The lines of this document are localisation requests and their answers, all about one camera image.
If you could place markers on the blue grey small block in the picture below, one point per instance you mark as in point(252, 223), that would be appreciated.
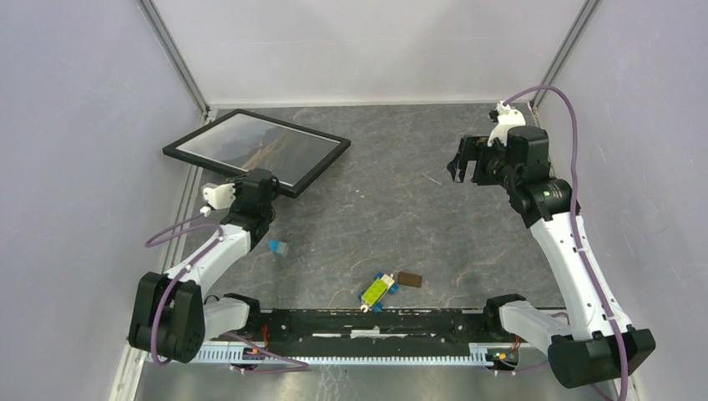
point(278, 248)

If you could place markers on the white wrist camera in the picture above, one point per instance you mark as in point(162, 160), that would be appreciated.
point(505, 118)
point(216, 197)

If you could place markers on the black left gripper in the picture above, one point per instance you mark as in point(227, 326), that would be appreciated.
point(235, 205)

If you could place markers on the landscape photo print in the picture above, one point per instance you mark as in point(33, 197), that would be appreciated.
point(260, 148)

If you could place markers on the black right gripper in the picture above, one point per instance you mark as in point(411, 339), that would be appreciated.
point(471, 148)

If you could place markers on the small brown block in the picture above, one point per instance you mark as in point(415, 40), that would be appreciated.
point(408, 279)

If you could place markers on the light wooden picture frame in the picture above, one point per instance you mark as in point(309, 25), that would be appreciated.
point(315, 166)

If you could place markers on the yellow green toy car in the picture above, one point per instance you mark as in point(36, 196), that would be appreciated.
point(371, 297)

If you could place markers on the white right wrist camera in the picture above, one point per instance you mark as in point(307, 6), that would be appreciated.
point(505, 118)

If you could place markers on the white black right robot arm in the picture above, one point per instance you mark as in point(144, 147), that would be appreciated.
point(599, 342)

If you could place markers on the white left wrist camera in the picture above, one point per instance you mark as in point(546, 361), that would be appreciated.
point(216, 197)

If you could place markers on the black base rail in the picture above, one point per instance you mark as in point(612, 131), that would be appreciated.
point(394, 332)

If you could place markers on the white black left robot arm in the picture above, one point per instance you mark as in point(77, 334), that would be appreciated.
point(171, 318)

